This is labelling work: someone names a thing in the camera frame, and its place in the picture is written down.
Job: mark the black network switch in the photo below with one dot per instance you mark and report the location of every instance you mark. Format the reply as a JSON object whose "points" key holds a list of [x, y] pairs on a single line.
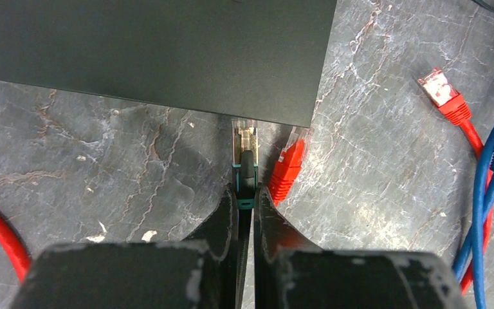
{"points": [[261, 60]]}

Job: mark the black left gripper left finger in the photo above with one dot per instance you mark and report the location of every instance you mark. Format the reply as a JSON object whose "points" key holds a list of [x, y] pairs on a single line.
{"points": [[199, 271]]}

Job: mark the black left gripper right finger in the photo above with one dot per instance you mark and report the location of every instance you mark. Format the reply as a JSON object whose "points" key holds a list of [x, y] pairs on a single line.
{"points": [[293, 272]]}

